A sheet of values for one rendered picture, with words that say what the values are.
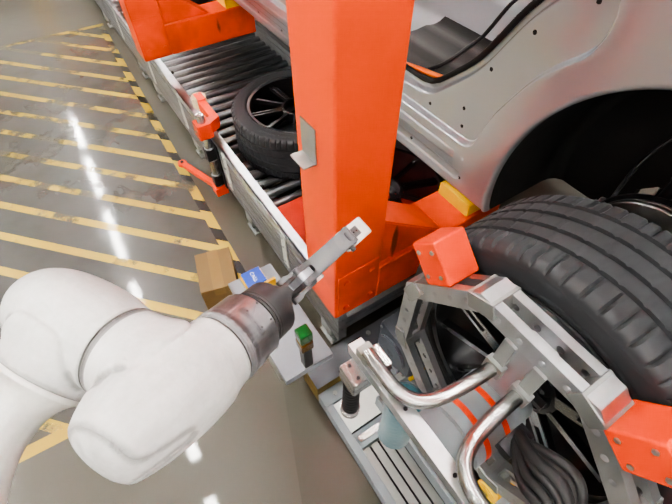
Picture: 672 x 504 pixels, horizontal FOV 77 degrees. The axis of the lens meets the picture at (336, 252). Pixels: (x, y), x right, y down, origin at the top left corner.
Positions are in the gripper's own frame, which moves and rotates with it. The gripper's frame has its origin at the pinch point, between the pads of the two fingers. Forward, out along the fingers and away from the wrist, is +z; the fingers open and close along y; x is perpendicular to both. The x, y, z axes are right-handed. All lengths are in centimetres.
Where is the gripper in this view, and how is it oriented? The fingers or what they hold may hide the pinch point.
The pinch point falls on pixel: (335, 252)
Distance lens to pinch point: 67.1
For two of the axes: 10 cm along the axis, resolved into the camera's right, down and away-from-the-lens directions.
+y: 5.4, -5.3, -6.5
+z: 5.0, -4.2, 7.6
